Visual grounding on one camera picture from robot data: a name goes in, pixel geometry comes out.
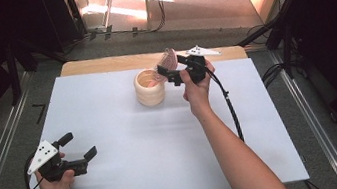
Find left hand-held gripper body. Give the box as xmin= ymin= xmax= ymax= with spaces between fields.
xmin=22 ymin=133 xmax=91 ymax=186

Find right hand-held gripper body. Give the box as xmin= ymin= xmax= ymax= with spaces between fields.
xmin=164 ymin=42 xmax=225 ymax=88

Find pink hairbrush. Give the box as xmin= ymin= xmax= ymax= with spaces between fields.
xmin=142 ymin=46 xmax=183 ymax=89

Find cream ribbed cup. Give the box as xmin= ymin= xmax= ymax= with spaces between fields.
xmin=131 ymin=66 xmax=170 ymax=109

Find person's right hand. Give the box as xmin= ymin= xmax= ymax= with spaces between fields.
xmin=177 ymin=58 xmax=223 ymax=120

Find white table mat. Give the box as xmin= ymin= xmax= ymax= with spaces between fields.
xmin=1 ymin=42 xmax=311 ymax=189

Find black metal stand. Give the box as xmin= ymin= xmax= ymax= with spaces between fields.
xmin=230 ymin=0 xmax=319 ymax=87
xmin=1 ymin=33 xmax=74 ymax=107

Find silver metal pole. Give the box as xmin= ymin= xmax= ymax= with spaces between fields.
xmin=97 ymin=0 xmax=122 ymax=31

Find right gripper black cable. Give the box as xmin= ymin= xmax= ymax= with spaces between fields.
xmin=204 ymin=63 xmax=245 ymax=147

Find hanging black cable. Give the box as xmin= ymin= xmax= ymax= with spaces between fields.
xmin=145 ymin=0 xmax=172 ymax=33

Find black floor cables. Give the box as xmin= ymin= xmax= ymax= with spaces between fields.
xmin=258 ymin=61 xmax=290 ymax=90

